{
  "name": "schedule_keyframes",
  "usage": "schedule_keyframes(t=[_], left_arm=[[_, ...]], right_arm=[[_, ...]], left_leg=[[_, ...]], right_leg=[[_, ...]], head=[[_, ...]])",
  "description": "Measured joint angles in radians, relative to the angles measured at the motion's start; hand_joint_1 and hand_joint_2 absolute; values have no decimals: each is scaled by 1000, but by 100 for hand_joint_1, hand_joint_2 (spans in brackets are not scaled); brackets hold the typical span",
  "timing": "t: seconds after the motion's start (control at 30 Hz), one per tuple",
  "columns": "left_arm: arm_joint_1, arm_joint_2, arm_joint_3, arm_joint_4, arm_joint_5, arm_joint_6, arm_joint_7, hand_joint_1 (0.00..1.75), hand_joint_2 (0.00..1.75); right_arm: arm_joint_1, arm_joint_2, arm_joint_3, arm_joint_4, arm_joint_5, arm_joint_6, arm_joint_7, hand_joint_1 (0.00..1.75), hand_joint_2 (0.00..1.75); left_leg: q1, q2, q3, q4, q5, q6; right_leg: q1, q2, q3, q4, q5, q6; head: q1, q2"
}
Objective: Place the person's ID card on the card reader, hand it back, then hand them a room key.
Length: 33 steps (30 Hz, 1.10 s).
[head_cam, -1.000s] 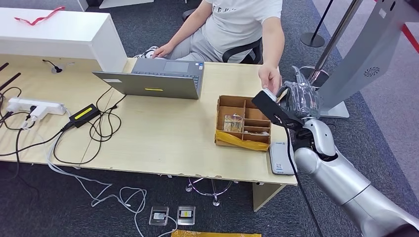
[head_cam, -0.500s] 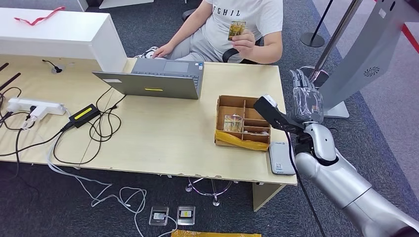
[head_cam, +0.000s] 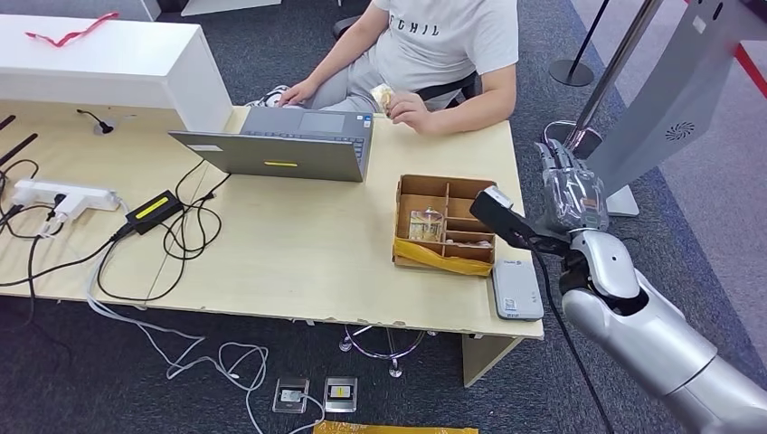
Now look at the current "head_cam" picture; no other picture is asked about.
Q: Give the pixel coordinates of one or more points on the person's left hand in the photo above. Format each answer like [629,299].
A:
[413,112]

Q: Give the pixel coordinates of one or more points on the person's right hand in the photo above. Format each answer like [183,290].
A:
[298,93]

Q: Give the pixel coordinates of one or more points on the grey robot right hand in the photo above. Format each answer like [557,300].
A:
[575,198]

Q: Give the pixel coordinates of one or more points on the ID card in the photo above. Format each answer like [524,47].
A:
[380,94]

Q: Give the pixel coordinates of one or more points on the cardboard divider box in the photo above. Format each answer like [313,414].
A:
[419,194]

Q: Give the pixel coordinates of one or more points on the person's right forearm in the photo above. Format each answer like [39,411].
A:
[334,60]

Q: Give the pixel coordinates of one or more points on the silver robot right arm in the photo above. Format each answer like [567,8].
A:
[647,335]

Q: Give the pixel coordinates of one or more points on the person's left forearm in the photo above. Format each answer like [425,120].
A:
[479,114]

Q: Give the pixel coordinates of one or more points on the person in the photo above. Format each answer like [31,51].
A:
[431,54]

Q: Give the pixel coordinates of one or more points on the white card reader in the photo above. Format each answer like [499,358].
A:
[516,290]

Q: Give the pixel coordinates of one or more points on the black white sneaker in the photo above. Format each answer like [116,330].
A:
[271,96]

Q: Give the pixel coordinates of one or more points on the black office chair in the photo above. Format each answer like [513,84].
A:
[446,88]

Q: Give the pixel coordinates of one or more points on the grey laptop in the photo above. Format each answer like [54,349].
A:
[286,157]

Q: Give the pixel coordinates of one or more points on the flat cards in narrow slot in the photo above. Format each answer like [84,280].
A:
[470,244]

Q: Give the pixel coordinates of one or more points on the grey kiosk stand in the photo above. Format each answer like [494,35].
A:
[668,102]

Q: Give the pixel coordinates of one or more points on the light wood desk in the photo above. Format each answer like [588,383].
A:
[299,239]

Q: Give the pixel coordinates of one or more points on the black power brick yellow label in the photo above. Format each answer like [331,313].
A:
[153,211]

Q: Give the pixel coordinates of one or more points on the white counter block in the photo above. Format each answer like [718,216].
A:
[94,64]

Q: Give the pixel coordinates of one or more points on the red barrier belt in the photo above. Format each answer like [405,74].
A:
[752,70]

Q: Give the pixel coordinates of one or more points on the chrome stool base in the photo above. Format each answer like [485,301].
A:
[394,357]

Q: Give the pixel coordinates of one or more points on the white plug adapter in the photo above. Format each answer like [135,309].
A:
[70,206]

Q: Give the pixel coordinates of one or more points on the white power strip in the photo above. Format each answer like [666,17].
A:
[41,191]

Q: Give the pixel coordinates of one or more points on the long black antenna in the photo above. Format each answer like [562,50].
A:
[19,148]

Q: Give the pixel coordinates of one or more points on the floor socket yellow label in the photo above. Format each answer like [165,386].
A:
[340,394]

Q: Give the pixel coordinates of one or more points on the short black antenna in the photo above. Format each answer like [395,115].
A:
[6,123]

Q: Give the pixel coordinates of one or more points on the yellow tape on floor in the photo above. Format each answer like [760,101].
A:
[392,429]

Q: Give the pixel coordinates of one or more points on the floor socket with white plug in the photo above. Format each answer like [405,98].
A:
[290,395]

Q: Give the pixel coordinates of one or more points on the black wrist camera pale tip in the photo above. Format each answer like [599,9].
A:
[500,218]

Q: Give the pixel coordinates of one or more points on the black stanchion post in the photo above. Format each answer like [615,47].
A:
[571,73]

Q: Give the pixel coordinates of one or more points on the chrome stanchion post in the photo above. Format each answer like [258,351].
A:
[620,57]

